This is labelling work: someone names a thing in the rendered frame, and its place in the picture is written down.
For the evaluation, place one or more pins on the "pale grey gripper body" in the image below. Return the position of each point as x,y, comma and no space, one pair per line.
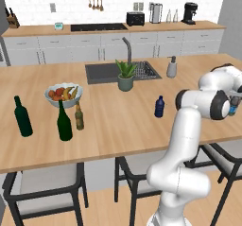
236,93

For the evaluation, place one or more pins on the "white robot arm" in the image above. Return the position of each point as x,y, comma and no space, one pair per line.
186,135

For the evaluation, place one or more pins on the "light blue plastic bottle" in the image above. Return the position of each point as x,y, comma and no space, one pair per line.
233,109

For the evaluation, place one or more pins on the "black chair grey seat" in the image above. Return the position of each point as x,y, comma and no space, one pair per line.
44,181
228,155
137,173

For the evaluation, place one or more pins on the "grey soap dispenser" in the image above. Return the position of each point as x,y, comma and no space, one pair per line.
171,69

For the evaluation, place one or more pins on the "dark blue plastic bottle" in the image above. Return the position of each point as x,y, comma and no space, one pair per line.
159,107

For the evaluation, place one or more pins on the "black coffee machine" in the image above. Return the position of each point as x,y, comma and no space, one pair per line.
190,13

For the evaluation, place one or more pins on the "clear shaker bottle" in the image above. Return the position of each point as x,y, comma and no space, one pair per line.
169,17
175,16

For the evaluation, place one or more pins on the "green potted plant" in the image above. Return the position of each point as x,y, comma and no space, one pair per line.
126,77

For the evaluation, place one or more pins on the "grey electric kettle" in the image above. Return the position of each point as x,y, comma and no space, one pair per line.
155,13

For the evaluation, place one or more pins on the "grey tap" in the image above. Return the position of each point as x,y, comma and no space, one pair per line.
129,48

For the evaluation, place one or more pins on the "black toaster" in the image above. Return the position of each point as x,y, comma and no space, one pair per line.
135,19

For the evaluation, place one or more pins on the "dark grey sink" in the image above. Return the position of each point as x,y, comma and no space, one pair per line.
102,73

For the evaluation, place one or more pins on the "black hob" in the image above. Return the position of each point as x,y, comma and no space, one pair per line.
98,27

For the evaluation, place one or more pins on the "small brown glass bottle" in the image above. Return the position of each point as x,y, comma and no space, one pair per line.
79,118

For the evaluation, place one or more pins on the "hanging wooden spoon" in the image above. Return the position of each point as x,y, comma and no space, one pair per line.
90,3
101,5
94,3
97,3

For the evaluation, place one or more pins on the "grey base cupboard run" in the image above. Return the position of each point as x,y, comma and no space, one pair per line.
82,47

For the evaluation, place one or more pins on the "yellow banana bunch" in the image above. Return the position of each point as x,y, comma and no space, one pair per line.
73,92

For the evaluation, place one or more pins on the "white fruit bowl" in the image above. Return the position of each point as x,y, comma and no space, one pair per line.
63,103

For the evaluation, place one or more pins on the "large dark green glass bottle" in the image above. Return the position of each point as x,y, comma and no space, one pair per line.
23,120
64,125

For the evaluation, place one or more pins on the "red apple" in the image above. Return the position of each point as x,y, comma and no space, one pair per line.
59,91

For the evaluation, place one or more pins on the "orange fruit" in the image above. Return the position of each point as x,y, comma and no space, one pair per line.
52,94

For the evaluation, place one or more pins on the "small teal timer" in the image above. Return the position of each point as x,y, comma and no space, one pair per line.
58,26

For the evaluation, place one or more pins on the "wooden knife block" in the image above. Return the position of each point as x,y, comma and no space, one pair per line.
13,20

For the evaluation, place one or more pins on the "double wall socket plate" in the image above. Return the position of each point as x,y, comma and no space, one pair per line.
138,6

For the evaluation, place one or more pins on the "single wall socket plate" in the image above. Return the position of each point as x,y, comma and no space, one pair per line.
53,7

